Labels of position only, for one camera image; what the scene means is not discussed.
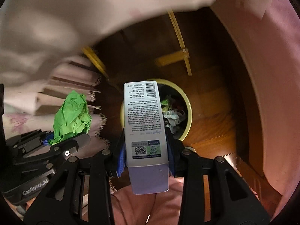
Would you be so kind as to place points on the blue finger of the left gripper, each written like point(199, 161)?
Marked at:
point(48, 141)

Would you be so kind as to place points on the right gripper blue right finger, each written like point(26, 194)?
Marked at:
point(171, 160)

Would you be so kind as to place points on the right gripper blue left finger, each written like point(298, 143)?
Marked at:
point(121, 163)

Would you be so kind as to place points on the green paper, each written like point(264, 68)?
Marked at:
point(71, 119)

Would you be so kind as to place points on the white purple medicine box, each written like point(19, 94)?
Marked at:
point(148, 165)

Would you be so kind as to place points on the light green pouch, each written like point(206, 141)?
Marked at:
point(167, 104)

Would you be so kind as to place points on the brown paper bag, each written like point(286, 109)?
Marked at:
point(173, 118)

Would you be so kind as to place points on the blue trash bin yellow rim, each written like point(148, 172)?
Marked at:
point(152, 105)

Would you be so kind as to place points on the right yellow slipper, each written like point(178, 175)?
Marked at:
point(190, 148)

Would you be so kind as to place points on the right pink trouser leg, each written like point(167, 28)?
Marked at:
point(167, 205)

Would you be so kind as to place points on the cartoon monster tablecloth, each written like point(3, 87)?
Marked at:
point(38, 34)

